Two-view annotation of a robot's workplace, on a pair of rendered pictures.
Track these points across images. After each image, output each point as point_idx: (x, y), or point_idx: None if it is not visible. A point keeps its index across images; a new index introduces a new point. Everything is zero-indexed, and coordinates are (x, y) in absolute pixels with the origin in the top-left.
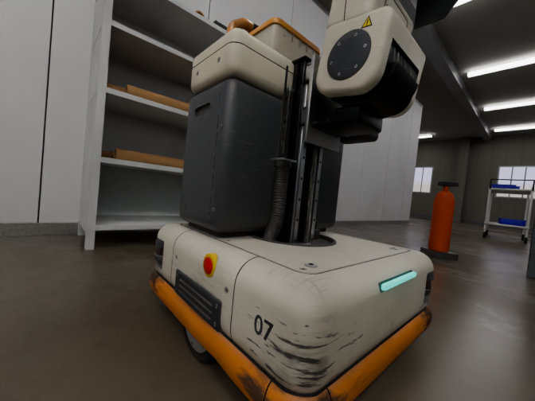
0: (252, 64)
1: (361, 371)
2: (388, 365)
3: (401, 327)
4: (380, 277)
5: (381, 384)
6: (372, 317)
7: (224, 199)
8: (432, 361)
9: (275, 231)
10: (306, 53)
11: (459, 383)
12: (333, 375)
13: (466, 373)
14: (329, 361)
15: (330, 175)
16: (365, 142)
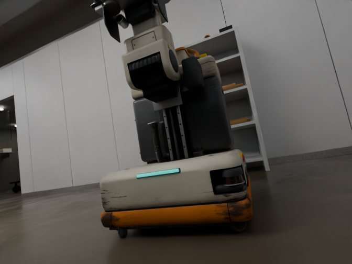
0: (138, 90)
1: (130, 213)
2: (194, 236)
3: (179, 206)
4: (142, 172)
5: (171, 239)
6: (132, 189)
7: (140, 147)
8: (225, 244)
9: (157, 157)
10: None
11: (210, 255)
12: (111, 207)
13: (230, 256)
14: (107, 200)
15: (208, 112)
16: (198, 86)
